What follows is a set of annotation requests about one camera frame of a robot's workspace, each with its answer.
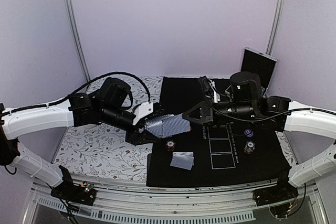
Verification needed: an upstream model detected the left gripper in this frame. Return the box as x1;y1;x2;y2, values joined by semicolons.
101;103;161;145

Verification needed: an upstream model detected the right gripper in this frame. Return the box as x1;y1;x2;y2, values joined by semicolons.
183;98;257;127

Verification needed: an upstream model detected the red black chip stack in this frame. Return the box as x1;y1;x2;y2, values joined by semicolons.
165;140;176;152

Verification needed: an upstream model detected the purple small blind button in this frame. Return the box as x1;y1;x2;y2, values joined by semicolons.
244;129;254;137

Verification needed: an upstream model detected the blue white chip stack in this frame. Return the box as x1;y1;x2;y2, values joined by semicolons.
244;141;255;154

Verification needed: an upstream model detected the blue card deck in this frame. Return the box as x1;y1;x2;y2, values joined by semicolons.
144;114;172;138

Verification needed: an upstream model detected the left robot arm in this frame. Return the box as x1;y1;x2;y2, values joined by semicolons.
1;71;154;200

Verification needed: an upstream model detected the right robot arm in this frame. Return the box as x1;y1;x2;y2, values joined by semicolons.
183;71;335;140

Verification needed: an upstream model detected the black poker mat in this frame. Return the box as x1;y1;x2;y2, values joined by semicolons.
146;77;290;188

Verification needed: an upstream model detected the floral tablecloth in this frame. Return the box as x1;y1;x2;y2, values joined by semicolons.
51;76;165;182

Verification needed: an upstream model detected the aluminium poker chip case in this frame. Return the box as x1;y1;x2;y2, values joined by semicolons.
240;47;278;93

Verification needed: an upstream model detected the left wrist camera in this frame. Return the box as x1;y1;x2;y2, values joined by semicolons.
132;102;153;125

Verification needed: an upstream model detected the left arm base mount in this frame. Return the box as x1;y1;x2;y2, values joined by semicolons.
50;166;97;206

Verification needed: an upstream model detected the aluminium front rail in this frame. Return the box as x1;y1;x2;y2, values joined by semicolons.
22;174;331;224

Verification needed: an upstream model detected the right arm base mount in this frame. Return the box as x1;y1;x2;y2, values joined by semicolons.
253;182;299;219

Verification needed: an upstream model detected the left aluminium post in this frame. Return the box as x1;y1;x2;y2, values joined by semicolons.
64;0;91;81

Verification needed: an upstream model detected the aluminium post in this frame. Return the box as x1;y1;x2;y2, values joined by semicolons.
64;0;91;81
266;0;285;55

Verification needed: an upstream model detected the right aluminium post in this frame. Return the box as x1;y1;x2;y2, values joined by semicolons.
266;0;285;55

